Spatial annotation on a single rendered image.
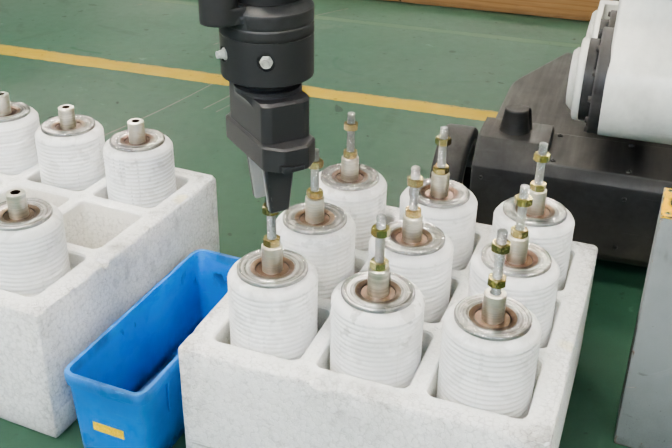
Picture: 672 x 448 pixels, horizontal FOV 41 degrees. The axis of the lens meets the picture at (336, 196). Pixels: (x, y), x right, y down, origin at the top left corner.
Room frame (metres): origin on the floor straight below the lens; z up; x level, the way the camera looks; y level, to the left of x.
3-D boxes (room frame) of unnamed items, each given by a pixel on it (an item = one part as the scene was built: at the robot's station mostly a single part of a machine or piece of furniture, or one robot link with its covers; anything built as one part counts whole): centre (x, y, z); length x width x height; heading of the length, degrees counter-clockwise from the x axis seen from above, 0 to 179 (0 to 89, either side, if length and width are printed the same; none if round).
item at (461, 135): (1.31, -0.19, 0.10); 0.20 x 0.05 x 0.20; 162
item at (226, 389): (0.87, -0.09, 0.09); 0.39 x 0.39 x 0.18; 69
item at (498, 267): (0.72, -0.15, 0.31); 0.01 x 0.01 x 0.08
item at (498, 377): (0.72, -0.15, 0.16); 0.10 x 0.10 x 0.18
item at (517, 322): (0.72, -0.15, 0.25); 0.08 x 0.08 x 0.01
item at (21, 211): (0.91, 0.37, 0.26); 0.02 x 0.02 x 0.03
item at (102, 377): (0.90, 0.20, 0.06); 0.30 x 0.11 x 0.12; 158
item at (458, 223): (0.98, -0.13, 0.16); 0.10 x 0.10 x 0.18
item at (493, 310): (0.72, -0.15, 0.26); 0.02 x 0.02 x 0.03
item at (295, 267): (0.80, 0.07, 0.25); 0.08 x 0.08 x 0.01
